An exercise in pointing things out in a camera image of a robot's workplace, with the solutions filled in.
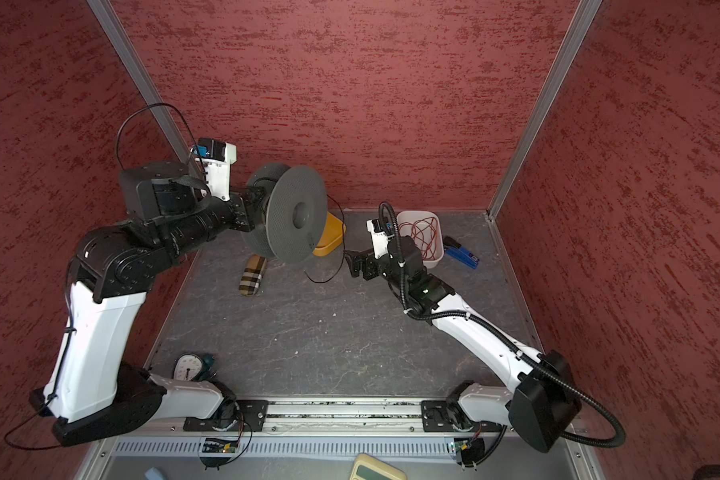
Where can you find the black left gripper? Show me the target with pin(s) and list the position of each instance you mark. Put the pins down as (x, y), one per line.
(244, 206)

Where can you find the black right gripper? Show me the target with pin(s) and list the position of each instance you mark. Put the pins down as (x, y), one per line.
(357, 265)

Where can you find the grey perforated cable spool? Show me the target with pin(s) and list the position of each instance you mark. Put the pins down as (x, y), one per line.
(291, 220)

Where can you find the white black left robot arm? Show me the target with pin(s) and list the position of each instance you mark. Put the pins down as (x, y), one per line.
(93, 394)

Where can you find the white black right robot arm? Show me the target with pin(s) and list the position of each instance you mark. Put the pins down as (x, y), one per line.
(538, 409)

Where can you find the yellow plastic tub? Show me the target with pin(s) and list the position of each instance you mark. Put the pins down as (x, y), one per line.
(332, 236)

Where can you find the plaid fabric glasses case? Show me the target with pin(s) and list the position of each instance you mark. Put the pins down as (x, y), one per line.
(252, 276)

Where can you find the white plastic tray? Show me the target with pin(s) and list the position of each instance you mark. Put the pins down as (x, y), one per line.
(424, 227)

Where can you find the blue stapler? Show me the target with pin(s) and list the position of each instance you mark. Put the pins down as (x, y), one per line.
(457, 251)

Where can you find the beige device at bottom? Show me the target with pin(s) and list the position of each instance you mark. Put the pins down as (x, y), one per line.
(366, 467)

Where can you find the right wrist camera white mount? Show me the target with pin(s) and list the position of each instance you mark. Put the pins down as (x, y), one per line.
(384, 243)

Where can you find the aluminium corner post left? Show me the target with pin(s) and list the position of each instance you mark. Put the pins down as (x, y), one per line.
(115, 32)

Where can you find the aluminium corner post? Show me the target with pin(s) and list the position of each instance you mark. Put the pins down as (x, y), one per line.
(581, 22)
(115, 32)

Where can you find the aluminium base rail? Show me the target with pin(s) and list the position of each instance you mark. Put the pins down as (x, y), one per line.
(410, 429)

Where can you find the aluminium corner post right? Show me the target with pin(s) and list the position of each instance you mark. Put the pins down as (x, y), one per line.
(581, 22)

